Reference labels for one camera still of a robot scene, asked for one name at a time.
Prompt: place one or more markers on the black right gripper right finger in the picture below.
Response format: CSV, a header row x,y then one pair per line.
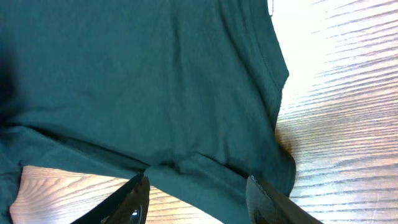
x,y
266,205

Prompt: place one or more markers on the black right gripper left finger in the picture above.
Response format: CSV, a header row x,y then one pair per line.
x,y
128,205

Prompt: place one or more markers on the black t-shirt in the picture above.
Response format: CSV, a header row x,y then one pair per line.
x,y
187,92

